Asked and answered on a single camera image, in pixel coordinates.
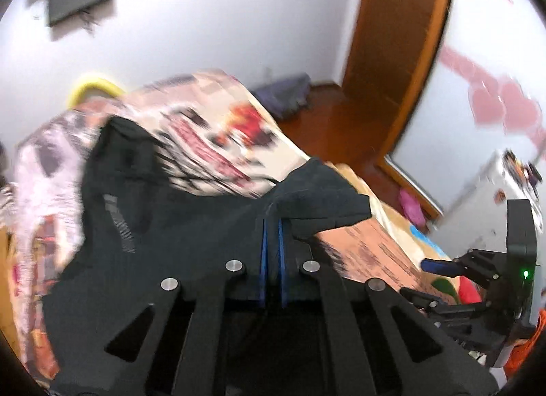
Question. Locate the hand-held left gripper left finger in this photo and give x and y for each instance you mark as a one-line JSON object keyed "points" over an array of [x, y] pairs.
{"points": [[262, 268]]}

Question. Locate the white wardrobe door pink print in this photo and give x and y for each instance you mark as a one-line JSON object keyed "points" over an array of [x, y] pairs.
{"points": [[482, 72]]}

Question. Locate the printed newspaper pattern blanket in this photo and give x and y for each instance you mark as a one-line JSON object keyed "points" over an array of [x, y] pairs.
{"points": [[222, 131]]}

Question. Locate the pink slipper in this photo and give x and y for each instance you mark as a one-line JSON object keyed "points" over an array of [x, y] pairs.
{"points": [[411, 206]]}

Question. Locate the yellow padded bed rail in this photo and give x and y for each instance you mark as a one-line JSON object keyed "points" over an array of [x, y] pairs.
{"points": [[91, 84]]}

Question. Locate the orange cloth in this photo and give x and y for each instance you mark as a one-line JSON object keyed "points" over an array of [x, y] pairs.
{"points": [[527, 345]]}

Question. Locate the brown wooden door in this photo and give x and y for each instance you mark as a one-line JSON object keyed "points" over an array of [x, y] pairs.
{"points": [[396, 50]]}

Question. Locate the black garment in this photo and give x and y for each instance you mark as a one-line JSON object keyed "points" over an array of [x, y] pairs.
{"points": [[170, 229]]}

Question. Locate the white cabinet with stickers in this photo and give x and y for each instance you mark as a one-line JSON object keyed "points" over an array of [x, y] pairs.
{"points": [[486, 200]]}

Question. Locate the dark grey cloth on floor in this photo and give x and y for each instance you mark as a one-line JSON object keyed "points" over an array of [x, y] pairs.
{"points": [[283, 95]]}

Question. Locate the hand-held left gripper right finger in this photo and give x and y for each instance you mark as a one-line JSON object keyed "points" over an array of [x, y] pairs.
{"points": [[283, 268]]}

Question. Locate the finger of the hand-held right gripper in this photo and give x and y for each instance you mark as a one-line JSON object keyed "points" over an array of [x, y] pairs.
{"points": [[456, 315], [437, 266]]}

